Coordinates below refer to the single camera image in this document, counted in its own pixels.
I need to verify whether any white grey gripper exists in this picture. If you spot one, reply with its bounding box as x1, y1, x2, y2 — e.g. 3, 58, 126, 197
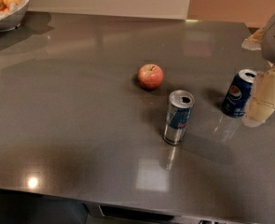
241, 13, 275, 128

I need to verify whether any silver blue redbull can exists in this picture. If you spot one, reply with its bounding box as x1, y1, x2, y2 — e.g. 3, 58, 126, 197
163, 90, 195, 145

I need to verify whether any blue pepsi can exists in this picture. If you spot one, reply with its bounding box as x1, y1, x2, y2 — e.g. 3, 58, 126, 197
222, 69, 256, 118

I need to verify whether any red apple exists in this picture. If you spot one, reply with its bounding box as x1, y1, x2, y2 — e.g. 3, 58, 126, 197
137, 64, 164, 91

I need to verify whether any white fruit bowl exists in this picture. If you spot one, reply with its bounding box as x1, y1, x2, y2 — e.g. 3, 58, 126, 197
0, 0, 33, 33

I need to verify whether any orange fruit middle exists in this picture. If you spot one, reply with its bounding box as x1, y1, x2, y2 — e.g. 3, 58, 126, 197
4, 0, 21, 8

